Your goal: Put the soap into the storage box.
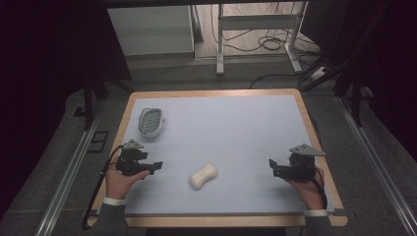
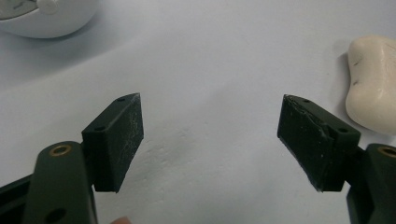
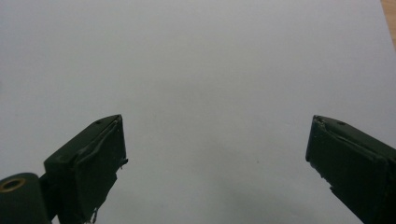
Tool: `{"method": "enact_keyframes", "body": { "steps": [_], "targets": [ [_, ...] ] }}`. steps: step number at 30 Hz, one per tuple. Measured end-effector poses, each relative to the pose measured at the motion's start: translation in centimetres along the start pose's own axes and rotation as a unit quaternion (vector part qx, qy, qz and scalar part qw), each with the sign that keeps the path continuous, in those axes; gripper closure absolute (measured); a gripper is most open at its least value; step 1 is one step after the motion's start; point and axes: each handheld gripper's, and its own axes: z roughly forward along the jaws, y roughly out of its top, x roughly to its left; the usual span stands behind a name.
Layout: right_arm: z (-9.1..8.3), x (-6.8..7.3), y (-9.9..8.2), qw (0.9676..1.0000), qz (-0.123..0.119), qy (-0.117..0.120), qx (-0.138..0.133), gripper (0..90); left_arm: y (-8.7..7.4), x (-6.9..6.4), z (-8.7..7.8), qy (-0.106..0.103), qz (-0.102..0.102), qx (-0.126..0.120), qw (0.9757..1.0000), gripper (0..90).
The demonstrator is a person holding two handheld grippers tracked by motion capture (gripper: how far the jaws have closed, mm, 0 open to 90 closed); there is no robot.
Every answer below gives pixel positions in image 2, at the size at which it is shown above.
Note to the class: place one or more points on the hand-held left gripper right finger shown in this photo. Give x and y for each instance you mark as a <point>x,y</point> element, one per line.
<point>314,140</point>

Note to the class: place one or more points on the cream soap bar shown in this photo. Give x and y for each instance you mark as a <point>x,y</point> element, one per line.
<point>372,87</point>

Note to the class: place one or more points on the white soap dish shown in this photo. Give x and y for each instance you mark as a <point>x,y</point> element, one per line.
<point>43,18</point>

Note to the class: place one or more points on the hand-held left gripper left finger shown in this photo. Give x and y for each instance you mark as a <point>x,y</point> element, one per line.
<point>112,143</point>

